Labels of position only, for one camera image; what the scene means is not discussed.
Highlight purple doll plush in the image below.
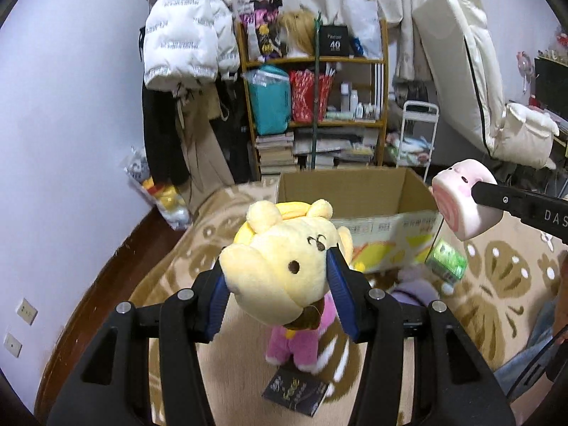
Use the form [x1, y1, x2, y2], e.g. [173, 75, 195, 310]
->
[389, 263, 454, 307]

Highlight yellow bear plush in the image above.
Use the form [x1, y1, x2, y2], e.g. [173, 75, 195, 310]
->
[219, 199, 353, 331]

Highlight pink swiss roll plush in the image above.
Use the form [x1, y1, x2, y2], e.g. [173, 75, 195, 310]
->
[431, 159, 503, 241]

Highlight pink bear plush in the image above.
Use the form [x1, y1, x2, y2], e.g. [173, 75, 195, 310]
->
[265, 291, 337, 373]

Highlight green snack packet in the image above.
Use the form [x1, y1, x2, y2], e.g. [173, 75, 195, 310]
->
[426, 240, 468, 285]

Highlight beige patterned rug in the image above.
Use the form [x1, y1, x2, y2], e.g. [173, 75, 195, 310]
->
[130, 178, 566, 425]

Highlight cardboard box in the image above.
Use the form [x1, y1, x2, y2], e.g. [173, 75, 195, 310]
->
[277, 166, 442, 274]

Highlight black booklet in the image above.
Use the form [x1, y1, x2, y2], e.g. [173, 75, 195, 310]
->
[262, 366, 329, 417]

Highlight bag of toys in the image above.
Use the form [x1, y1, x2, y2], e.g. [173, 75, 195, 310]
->
[123, 147, 192, 231]

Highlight white metal cart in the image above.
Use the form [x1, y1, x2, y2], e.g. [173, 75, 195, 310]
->
[386, 100, 440, 182]

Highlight stack of books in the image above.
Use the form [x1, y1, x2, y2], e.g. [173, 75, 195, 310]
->
[255, 132, 297, 176]

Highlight wooden shelf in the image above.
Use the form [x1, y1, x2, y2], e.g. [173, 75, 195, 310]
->
[235, 17, 391, 178]

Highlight teal bag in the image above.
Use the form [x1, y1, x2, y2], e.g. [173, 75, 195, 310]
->
[244, 65, 292, 136]

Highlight red gift bag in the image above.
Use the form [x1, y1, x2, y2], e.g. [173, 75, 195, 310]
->
[290, 70, 334, 124]

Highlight white puffer jacket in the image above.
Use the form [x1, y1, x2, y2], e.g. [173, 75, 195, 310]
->
[142, 0, 240, 94]

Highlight black box on shelf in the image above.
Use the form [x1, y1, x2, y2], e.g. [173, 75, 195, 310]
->
[319, 25, 350, 57]

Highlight wall socket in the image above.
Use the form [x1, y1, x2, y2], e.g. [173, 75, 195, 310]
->
[16, 298, 38, 325]

